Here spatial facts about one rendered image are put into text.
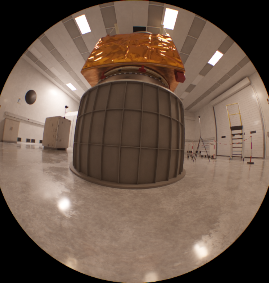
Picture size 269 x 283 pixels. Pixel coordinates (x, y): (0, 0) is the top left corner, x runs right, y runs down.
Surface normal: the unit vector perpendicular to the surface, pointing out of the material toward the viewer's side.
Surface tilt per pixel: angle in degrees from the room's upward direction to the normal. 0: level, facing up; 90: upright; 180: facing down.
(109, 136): 90
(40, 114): 90
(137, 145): 90
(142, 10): 180
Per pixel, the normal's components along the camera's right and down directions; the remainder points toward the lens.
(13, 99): 1.00, 0.06
